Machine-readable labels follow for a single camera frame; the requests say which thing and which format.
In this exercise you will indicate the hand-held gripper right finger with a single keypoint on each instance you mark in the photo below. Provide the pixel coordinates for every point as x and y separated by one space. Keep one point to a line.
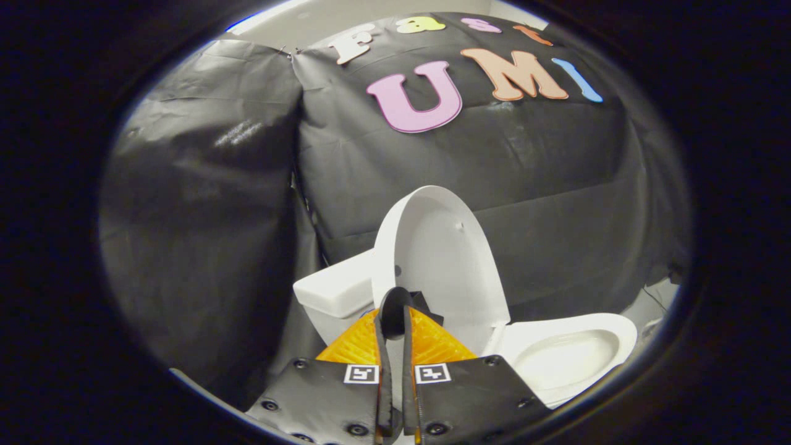
469 395

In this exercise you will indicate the black lid pull tab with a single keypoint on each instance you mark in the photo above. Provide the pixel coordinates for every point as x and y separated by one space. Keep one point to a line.
395 312

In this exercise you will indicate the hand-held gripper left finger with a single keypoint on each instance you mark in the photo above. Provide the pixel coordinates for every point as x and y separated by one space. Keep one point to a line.
321 402

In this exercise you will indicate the black backdrop cloth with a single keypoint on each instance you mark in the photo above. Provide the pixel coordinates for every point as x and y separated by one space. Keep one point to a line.
507 154

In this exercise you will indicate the white toilet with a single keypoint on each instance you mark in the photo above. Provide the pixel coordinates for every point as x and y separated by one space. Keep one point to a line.
568 355

